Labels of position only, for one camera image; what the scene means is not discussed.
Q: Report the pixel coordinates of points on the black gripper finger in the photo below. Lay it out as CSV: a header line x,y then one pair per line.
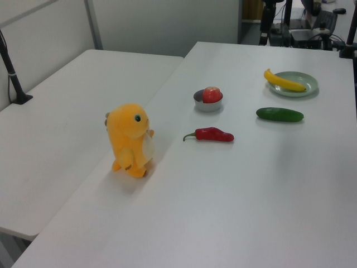
x,y
261,39
266,38

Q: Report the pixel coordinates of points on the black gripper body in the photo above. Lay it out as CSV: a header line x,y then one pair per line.
x,y
267,18

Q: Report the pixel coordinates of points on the green cucumber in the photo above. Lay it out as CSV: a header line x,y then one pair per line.
x,y
279,114

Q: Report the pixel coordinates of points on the small grey bowl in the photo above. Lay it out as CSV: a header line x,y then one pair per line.
x,y
209,107

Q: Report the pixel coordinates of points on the black vertical pole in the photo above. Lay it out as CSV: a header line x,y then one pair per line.
x,y
287,16

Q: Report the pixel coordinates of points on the black equipment box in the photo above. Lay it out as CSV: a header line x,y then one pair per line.
x,y
305,37

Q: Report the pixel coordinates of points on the yellow banana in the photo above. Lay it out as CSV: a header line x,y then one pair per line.
x,y
284,82

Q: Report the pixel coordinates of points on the black keyboard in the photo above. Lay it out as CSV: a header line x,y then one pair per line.
x,y
325,19

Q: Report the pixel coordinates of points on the light green plate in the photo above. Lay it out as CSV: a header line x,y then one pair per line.
x,y
309,81

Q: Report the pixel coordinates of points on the black computer mouse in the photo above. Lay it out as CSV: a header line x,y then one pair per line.
x,y
339,10

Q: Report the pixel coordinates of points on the red apple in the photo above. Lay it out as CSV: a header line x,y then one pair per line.
x,y
212,95

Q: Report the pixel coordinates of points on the red chili pepper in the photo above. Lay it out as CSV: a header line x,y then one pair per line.
x,y
212,134

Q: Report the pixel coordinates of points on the orange plush toy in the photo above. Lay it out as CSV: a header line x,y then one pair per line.
x,y
125,125

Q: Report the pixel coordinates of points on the black clamped camera stand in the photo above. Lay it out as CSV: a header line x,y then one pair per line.
x,y
348,47

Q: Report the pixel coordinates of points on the grey metal partition post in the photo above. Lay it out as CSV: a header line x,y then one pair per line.
x,y
93,25

